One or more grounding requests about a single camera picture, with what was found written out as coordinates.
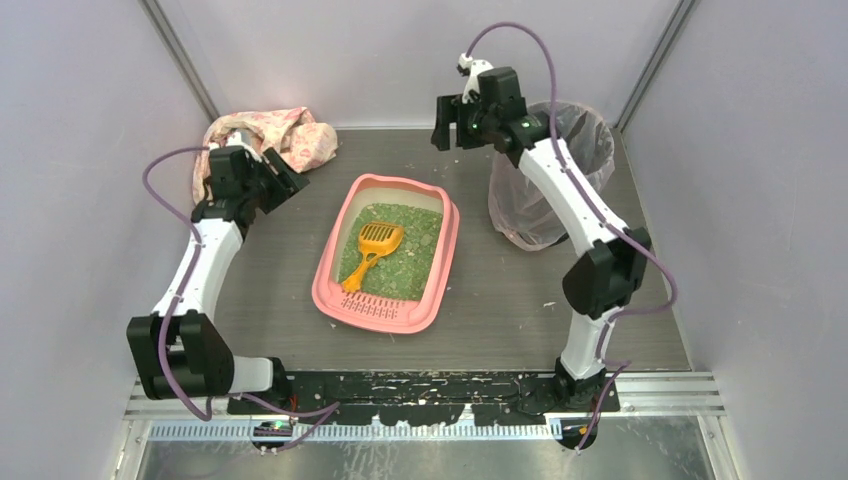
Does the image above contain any pink plastic trash bag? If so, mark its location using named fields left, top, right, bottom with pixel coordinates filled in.
left=488, top=101, right=615, bottom=252

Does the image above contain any pink litter box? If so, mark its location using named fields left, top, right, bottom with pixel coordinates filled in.
left=312, top=173, right=460, bottom=335

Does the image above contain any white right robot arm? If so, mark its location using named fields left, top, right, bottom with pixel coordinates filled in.
left=431, top=58, right=651, bottom=402

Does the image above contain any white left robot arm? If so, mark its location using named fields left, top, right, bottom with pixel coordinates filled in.
left=126, top=145, right=309, bottom=400

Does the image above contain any orange litter scoop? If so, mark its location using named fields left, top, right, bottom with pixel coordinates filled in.
left=341, top=221, right=405, bottom=293

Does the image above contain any green cat litter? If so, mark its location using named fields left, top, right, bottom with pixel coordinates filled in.
left=337, top=203, right=443, bottom=301

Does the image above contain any pink floral cloth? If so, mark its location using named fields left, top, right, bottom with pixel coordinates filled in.
left=202, top=106, right=339, bottom=173

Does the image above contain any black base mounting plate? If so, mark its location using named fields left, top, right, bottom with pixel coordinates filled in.
left=259, top=370, right=620, bottom=427

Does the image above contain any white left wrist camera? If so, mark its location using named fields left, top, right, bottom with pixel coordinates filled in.
left=225, top=130, right=252, bottom=147

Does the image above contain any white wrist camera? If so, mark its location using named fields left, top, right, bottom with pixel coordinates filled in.
left=225, top=130, right=252, bottom=147
left=457, top=53, right=494, bottom=104

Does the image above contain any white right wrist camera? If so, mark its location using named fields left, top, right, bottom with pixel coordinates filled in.
left=457, top=53, right=494, bottom=104

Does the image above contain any aluminium front rail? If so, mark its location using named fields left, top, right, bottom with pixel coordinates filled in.
left=113, top=371, right=739, bottom=479

